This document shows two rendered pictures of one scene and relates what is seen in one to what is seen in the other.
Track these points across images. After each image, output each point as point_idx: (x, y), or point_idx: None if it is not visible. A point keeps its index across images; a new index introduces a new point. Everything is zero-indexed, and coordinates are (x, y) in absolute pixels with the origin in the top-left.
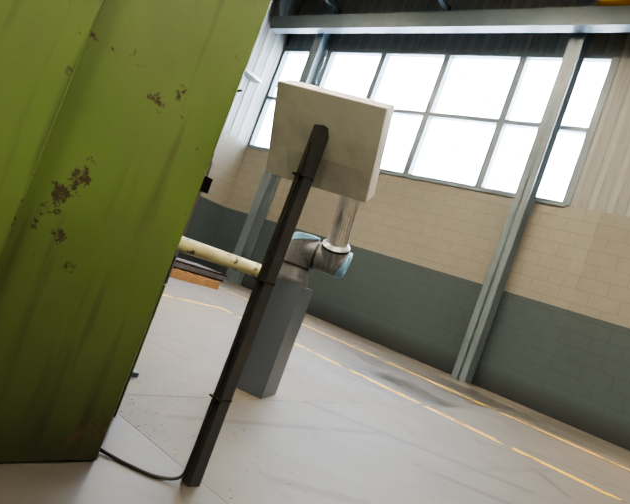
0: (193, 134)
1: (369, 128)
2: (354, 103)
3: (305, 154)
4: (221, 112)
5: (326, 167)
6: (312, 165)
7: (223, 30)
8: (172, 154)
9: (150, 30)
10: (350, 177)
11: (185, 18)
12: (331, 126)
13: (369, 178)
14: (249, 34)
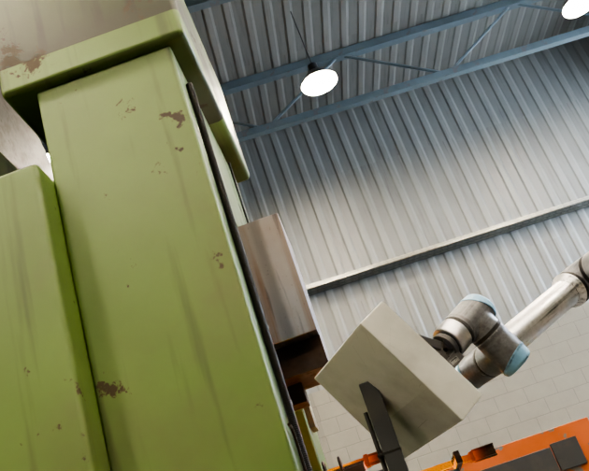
0: None
1: (377, 351)
2: (348, 343)
3: (369, 429)
4: (283, 463)
5: (409, 416)
6: (382, 434)
7: (229, 398)
8: None
9: (171, 467)
10: (426, 407)
11: (191, 427)
12: (366, 378)
13: (433, 393)
14: (254, 374)
